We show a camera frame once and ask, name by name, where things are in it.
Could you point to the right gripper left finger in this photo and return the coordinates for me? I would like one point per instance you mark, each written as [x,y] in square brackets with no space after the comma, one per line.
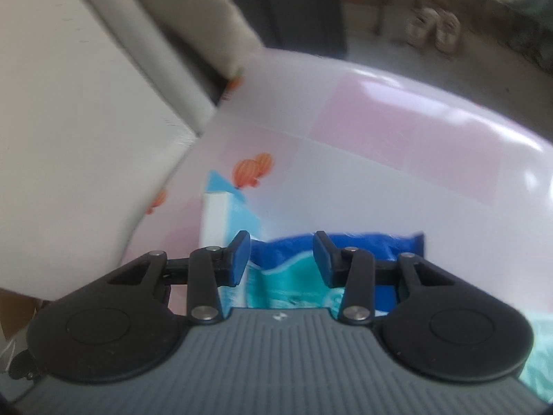
[212,267]

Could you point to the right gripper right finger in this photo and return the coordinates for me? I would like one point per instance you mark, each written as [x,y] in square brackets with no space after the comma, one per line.
[353,270]

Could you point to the blue teal plastic package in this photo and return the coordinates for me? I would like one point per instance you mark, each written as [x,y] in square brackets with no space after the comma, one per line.
[283,274]

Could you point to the pair of white shoes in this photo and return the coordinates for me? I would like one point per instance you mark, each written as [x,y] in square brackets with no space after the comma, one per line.
[442,25]

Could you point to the white sofa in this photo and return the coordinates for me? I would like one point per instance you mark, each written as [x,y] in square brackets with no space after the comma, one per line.
[97,110]

